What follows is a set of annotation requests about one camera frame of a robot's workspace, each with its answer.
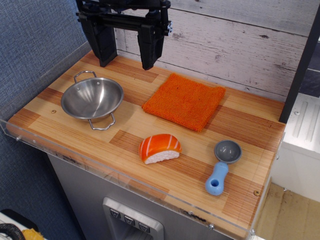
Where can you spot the orange knitted cloth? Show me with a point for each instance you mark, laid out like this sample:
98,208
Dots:
185,102

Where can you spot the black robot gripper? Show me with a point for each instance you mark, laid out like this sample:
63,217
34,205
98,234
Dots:
149,18

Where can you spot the grey toy fridge cabinet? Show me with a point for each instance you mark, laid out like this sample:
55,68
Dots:
85,192

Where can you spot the blue grey toy scoop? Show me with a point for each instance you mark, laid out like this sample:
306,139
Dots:
227,152

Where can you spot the orange salmon sushi toy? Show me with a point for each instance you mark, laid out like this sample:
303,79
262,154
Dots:
158,148

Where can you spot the dark right upright post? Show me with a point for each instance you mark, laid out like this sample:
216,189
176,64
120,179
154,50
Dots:
305,59

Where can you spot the white ribbed side unit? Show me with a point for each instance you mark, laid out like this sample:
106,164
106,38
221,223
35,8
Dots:
297,163

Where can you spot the clear acrylic guard rail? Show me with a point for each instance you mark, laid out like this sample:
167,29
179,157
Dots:
247,115

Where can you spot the silver metal bowl with handles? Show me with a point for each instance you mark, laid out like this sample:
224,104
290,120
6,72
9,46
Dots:
92,98

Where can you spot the silver dispenser button panel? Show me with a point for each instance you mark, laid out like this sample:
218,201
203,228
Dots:
126,223

